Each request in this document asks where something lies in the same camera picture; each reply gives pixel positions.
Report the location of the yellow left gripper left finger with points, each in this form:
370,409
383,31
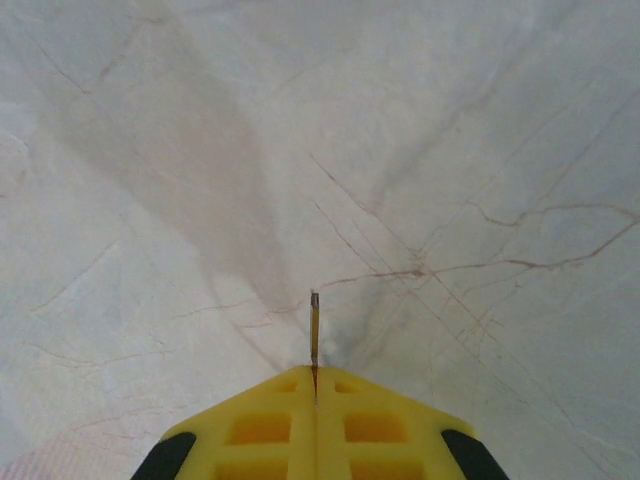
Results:
260,430

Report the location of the small brass key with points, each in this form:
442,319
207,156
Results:
315,330

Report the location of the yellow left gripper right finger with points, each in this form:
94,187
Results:
370,430

